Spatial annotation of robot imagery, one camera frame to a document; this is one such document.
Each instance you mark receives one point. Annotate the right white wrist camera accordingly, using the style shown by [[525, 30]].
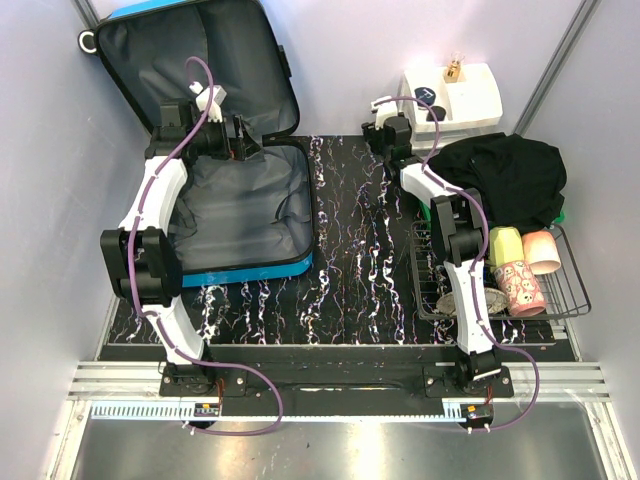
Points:
[[384, 108]]

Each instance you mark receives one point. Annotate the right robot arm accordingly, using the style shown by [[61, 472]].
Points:
[[458, 232]]

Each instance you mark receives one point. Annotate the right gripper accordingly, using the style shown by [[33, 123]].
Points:
[[372, 135]]

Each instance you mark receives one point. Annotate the large black garment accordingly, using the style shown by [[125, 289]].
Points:
[[520, 180]]

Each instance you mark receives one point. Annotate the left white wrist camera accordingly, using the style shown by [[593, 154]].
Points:
[[209, 99]]

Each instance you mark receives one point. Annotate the blue fish-print suitcase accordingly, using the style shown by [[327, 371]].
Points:
[[226, 181]]

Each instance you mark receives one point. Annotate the speckled grey plate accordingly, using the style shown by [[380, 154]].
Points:
[[496, 302]]

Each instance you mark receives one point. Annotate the black wire basket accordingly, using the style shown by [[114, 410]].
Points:
[[564, 290]]

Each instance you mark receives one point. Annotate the small black round jar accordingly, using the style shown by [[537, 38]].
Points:
[[436, 113]]

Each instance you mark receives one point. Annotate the pink patterned cup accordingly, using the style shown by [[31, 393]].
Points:
[[517, 281]]

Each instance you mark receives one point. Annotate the light pink cup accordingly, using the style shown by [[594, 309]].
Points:
[[540, 252]]

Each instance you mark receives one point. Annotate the green plastic tray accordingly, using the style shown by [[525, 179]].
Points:
[[426, 212]]

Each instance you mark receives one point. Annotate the small dark bottle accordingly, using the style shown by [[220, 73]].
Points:
[[453, 70]]

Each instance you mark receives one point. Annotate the white plastic drawer unit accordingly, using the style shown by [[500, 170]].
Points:
[[473, 104]]

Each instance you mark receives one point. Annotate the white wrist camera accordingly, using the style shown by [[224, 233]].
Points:
[[384, 108], [209, 99]]

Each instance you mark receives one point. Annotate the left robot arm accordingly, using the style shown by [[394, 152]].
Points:
[[142, 265]]

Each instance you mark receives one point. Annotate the yellow faceted cup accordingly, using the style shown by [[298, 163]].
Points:
[[505, 246]]

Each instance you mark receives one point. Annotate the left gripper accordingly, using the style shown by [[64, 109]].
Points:
[[239, 148]]

